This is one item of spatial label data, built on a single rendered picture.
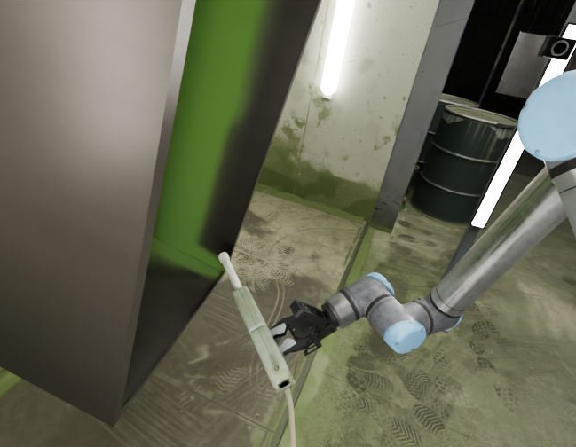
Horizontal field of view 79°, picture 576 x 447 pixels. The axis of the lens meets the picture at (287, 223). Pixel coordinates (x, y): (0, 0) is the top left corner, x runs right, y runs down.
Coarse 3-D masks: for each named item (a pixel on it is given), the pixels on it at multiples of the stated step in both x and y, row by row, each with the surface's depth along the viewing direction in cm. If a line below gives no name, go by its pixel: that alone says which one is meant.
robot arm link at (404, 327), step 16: (384, 304) 87; (400, 304) 88; (416, 304) 88; (368, 320) 90; (384, 320) 84; (400, 320) 83; (416, 320) 84; (384, 336) 84; (400, 336) 81; (416, 336) 82; (400, 352) 84
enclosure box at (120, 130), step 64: (0, 0) 38; (64, 0) 36; (128, 0) 34; (192, 0) 34; (256, 0) 85; (320, 0) 80; (0, 64) 42; (64, 64) 40; (128, 64) 37; (192, 64) 97; (256, 64) 92; (0, 128) 47; (64, 128) 44; (128, 128) 41; (192, 128) 106; (256, 128) 100; (0, 192) 52; (64, 192) 49; (128, 192) 46; (192, 192) 116; (0, 256) 60; (64, 256) 55; (128, 256) 51; (192, 256) 130; (0, 320) 70; (64, 320) 64; (128, 320) 58; (64, 384) 75; (128, 384) 86
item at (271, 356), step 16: (224, 256) 111; (240, 288) 99; (240, 304) 94; (256, 320) 89; (256, 336) 86; (272, 352) 81; (272, 368) 78; (288, 368) 79; (272, 384) 77; (288, 384) 79
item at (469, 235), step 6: (570, 12) 125; (570, 18) 123; (564, 24) 126; (516, 126) 144; (504, 150) 149; (498, 162) 153; (486, 186) 158; (468, 228) 167; (474, 228) 165; (480, 228) 164; (468, 234) 167; (474, 234) 166; (462, 240) 170; (468, 240) 168; (474, 240) 167; (462, 246) 170; (468, 246) 169; (456, 252) 173; (462, 252) 172; (456, 258) 174; (450, 264) 178; (450, 270) 178; (444, 276) 183
